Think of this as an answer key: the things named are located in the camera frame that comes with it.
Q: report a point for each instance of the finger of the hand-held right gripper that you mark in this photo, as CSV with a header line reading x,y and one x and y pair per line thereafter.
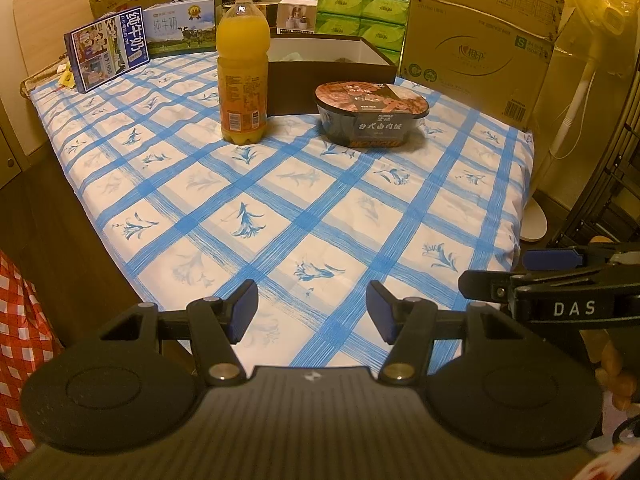
x,y
480,285
550,259

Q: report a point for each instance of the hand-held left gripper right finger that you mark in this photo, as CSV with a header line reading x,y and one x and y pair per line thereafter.
x,y
380,310

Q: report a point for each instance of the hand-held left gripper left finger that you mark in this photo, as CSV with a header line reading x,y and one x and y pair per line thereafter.
x,y
245,310

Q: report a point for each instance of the brown box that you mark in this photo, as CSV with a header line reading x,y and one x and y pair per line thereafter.
x,y
295,90

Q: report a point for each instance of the person's right hand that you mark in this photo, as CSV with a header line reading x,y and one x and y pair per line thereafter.
x,y
617,375

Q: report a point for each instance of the metal rack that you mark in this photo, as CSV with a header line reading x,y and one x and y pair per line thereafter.
x,y
615,170

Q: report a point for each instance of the blue checked bed sheet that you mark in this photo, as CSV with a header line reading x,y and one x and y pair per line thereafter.
x,y
300,200

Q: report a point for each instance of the white standing fan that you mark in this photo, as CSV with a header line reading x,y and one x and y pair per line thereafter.
x,y
575,105

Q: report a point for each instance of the black instant meal bowl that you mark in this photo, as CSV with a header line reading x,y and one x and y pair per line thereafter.
x,y
370,105

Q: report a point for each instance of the red checkered bag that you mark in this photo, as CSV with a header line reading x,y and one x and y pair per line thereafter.
x,y
25,320

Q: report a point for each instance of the large cardboard box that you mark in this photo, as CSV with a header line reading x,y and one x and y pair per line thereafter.
x,y
475,50

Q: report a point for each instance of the orange juice bottle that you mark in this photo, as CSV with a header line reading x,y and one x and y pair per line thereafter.
x,y
242,60

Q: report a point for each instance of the wooden cabinet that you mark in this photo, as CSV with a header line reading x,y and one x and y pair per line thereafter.
x,y
10,150

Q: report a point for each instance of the milk carton with cow print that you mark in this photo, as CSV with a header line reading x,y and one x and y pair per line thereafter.
x,y
180,25

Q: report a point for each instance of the small yellow object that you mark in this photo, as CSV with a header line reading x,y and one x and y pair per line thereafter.
x,y
66,77

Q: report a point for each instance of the bundle of green tissue packs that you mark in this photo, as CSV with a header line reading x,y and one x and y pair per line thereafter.
x,y
360,15

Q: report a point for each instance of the blue milk carton with people print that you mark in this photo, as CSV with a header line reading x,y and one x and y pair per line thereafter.
x,y
100,50

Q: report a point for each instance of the white box with photo print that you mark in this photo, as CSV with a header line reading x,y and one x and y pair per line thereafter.
x,y
295,15

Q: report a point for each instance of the wooden headboard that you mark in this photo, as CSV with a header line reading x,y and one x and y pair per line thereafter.
x,y
45,15

